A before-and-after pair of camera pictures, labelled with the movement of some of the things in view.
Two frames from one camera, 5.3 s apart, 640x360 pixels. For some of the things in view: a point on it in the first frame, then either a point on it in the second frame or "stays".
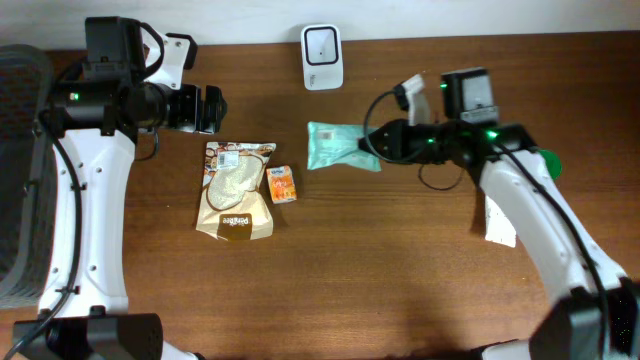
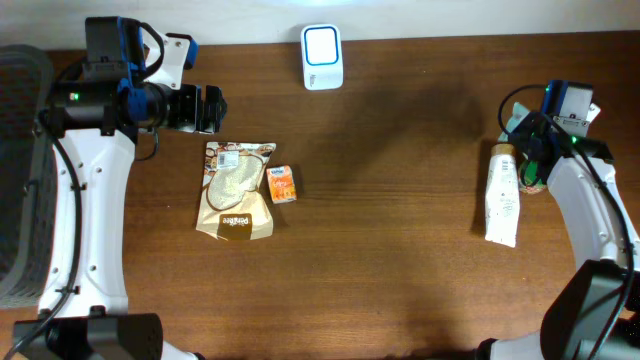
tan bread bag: x=232 y=205 stays
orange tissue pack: x=281 y=184 stays
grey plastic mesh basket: x=28 y=174 stays
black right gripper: x=400 y=147 -> x=524 y=131
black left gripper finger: x=215 y=108 stays
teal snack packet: x=338 y=144 -> x=518 y=114
